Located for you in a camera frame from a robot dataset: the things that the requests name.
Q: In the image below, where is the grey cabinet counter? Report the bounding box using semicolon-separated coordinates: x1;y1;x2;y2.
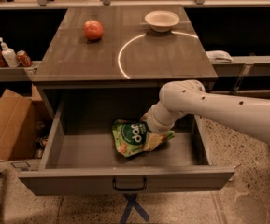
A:
32;5;219;117

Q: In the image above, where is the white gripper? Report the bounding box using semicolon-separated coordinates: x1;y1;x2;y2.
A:
140;102;185;151

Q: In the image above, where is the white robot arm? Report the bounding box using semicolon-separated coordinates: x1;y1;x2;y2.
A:
144;80;270;146

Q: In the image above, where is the folded white cloth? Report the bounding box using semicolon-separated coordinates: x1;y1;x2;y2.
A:
206;50;233;63

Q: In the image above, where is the black drawer handle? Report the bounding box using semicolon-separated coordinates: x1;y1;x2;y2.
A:
112;178;147;192

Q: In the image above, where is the red can right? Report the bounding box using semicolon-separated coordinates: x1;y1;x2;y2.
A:
17;50;33;67

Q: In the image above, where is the grey open drawer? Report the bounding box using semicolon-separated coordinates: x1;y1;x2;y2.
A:
19;88;234;195

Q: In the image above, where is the green rice chip bag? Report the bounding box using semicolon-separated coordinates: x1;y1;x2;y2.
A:
112;119;175;158

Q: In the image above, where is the white pump bottle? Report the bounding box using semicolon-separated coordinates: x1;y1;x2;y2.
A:
0;37;20;68

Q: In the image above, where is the brown cardboard box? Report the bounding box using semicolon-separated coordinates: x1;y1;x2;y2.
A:
0;86;51;161

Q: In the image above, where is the white paper bowl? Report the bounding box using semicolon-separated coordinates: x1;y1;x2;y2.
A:
145;10;180;33

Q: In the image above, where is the red apple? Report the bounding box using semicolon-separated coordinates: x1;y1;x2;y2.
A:
83;20;103;41

